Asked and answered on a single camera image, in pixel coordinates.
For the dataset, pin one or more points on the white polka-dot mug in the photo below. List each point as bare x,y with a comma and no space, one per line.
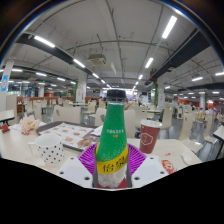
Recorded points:
50,148

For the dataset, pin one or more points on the group of ceiling lights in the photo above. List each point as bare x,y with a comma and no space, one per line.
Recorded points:
169,26

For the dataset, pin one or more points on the group of beige chairs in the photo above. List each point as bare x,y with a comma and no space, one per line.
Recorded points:
66,114

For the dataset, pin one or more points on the white paper napkin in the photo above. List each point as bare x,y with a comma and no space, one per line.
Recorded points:
97,130

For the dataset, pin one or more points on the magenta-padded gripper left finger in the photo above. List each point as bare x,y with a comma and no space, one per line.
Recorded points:
74,171

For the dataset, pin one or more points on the green-labelled clear drink bottle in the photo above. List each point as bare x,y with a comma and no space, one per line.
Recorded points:
112,143

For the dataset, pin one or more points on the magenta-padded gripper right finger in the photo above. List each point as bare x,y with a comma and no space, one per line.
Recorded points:
150,170

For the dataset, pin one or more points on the crumpled food wrapper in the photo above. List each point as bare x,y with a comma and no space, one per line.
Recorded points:
29,124

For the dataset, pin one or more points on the ceiling air conditioner unit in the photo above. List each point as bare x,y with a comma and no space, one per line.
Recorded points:
97,60

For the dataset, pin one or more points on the crumpled white tissue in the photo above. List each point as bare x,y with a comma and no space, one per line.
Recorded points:
187,158

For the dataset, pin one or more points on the red paper cup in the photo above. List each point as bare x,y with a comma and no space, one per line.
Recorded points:
149,136

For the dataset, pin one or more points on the red sauce packet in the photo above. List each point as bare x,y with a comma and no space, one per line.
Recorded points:
168,166

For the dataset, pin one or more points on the dark food tray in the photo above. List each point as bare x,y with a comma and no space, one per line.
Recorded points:
63,131

